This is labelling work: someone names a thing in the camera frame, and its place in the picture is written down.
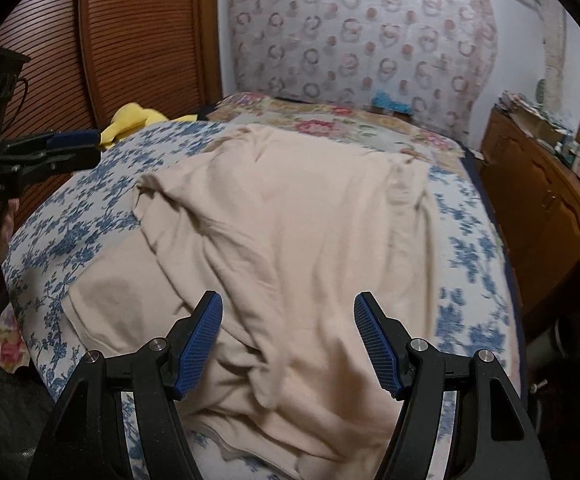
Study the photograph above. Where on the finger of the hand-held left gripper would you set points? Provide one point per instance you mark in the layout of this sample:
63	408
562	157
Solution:
75	139
65	160

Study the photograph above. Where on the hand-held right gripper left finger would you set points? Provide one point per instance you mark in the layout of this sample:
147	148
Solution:
200	345

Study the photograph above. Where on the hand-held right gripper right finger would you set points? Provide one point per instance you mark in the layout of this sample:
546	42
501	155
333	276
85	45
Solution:
377	345

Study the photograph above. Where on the beige printed t-shirt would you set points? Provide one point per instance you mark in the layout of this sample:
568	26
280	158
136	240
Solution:
280	240

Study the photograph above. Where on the person's left hand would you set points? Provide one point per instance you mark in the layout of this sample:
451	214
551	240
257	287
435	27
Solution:
0	240

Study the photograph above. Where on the blue floral bedsheet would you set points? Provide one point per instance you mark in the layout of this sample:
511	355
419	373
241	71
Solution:
70	210

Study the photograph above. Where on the yellow cloth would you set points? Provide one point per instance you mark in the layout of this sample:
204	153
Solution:
125	122

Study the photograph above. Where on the wooden louvered wardrobe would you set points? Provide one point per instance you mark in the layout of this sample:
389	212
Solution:
135	35

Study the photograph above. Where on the grey pipe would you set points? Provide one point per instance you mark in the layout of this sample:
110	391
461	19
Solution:
554	335

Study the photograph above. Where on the pink floral cloth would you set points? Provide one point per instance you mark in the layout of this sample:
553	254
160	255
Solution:
12	340

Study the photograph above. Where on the dark cloth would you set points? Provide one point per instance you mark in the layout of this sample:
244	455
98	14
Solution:
5	420

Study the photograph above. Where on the wooden dresser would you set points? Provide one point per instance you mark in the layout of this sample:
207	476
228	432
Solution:
534	200

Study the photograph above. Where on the colourful flowered quilt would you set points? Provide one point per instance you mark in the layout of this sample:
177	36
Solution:
320	122

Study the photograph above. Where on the teal plastic item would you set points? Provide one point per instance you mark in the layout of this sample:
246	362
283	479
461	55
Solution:
389	102

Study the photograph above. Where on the cardboard box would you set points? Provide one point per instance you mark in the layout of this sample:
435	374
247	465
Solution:
534	125

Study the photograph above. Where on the circle patterned curtain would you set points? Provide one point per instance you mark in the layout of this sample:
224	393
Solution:
359	30

